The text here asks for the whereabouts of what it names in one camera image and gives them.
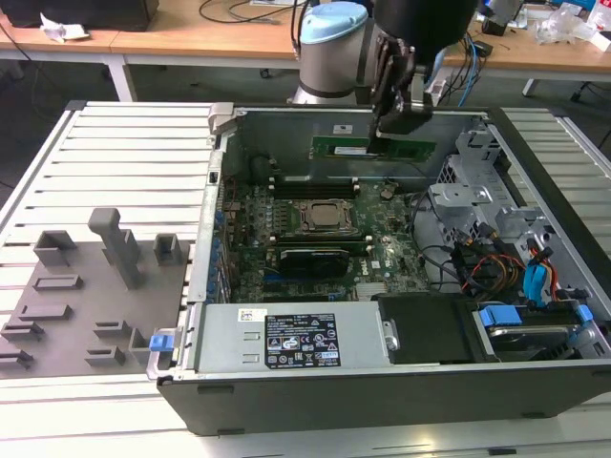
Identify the blue case latch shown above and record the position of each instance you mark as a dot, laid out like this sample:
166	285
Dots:
160	343

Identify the clear plastic bag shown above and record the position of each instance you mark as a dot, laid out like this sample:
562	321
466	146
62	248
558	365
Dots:
561	24

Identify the grey power supply unit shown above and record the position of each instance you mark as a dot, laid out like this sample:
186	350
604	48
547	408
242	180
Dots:
229	339

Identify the black plastic shroud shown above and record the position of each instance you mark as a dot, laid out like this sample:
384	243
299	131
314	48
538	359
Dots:
425	329

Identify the black monitor base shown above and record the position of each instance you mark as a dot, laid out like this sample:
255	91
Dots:
86	14

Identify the black graphics card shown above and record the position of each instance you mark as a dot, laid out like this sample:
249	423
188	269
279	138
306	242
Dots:
312	261

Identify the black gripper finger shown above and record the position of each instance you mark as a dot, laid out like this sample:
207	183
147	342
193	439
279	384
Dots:
393	86

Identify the grey parts rack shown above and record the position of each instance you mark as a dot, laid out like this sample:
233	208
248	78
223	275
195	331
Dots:
95	296

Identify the CPU in socket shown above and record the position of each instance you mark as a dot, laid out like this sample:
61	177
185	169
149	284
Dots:
328	214

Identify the wooden desk white legs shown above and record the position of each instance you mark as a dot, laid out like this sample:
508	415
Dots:
167	45

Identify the silver chipset heatsink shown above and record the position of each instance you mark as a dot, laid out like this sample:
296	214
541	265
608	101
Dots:
371	292

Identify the wooden desk with clutter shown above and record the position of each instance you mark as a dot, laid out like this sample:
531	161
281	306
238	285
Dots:
534	55

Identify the green RAM stick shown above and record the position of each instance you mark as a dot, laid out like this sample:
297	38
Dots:
343	149

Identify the round coin battery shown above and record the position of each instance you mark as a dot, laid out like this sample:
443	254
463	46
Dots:
387	193

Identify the green motherboard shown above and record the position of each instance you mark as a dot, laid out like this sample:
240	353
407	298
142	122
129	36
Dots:
382	248

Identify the hard disk in blue carrier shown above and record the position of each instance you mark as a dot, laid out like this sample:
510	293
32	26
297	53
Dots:
520	329

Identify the small black box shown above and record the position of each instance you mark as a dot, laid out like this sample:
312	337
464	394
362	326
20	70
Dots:
494	26

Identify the silver drive cage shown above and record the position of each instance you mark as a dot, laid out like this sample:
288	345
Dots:
463	195

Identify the white power strip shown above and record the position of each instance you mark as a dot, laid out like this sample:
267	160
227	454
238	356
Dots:
436	90

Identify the open black PC case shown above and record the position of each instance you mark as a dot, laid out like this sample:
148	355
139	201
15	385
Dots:
382	405

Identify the crumpled white paper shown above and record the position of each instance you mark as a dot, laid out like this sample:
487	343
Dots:
62	28

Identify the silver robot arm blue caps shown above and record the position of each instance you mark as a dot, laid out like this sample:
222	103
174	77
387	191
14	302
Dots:
329	57

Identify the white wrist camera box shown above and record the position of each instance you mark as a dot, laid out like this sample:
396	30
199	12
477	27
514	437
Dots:
422	93

